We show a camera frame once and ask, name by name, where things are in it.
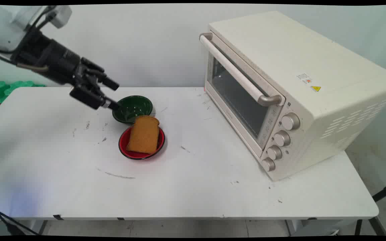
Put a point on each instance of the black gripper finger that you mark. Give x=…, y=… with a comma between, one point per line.
x=89, y=97
x=104, y=80

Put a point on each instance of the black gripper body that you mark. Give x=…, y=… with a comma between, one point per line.
x=50, y=60

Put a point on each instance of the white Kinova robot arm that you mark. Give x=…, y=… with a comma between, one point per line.
x=0, y=28

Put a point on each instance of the dark green bowl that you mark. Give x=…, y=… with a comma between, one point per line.
x=136, y=107

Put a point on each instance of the red bowl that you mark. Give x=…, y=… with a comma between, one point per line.
x=126, y=144

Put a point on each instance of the brown bread slice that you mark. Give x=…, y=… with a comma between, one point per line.
x=143, y=134

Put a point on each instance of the grey table leg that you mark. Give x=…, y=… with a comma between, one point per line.
x=43, y=227

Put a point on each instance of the large silver oven knob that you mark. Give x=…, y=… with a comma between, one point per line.
x=291, y=121

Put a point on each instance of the white label sticker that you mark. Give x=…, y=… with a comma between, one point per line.
x=304, y=77

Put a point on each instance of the cream toaster oven body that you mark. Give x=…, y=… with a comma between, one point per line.
x=313, y=60

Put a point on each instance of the yellow warning sticker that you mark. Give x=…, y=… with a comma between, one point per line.
x=315, y=88

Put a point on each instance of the black tripod leg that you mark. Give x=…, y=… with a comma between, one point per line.
x=385, y=191

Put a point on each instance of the black table leg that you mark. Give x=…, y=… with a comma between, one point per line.
x=377, y=227

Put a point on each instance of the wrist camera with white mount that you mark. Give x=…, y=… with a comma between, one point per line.
x=60, y=16

